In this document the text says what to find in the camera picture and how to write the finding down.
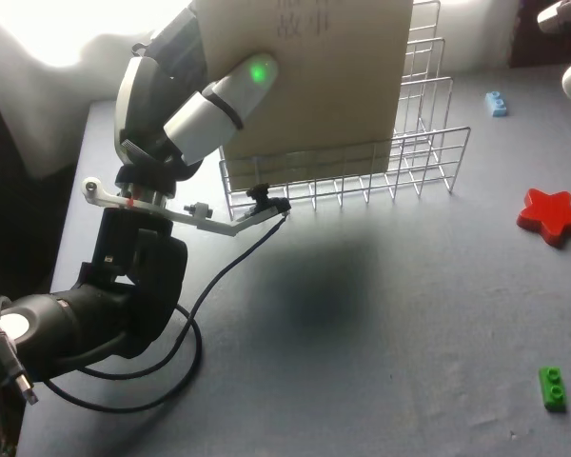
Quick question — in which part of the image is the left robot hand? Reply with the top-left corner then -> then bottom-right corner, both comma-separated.
113,0 -> 281,183

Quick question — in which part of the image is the beige paperback book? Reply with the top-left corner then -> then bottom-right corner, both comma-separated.
197,0 -> 414,189

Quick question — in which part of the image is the blue toy brick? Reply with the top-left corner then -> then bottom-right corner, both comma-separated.
484,90 -> 510,119

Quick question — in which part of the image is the red star block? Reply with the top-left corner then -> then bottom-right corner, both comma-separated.
516,188 -> 571,249

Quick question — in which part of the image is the green toy brick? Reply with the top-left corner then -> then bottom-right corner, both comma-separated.
538,365 -> 568,411

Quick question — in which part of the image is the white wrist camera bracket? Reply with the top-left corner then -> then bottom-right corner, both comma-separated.
80,176 -> 292,238

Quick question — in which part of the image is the silver wire file rack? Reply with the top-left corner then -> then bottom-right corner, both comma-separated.
218,0 -> 472,211

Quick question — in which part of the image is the black usb cable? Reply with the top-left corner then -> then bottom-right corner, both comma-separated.
0,294 -> 40,457

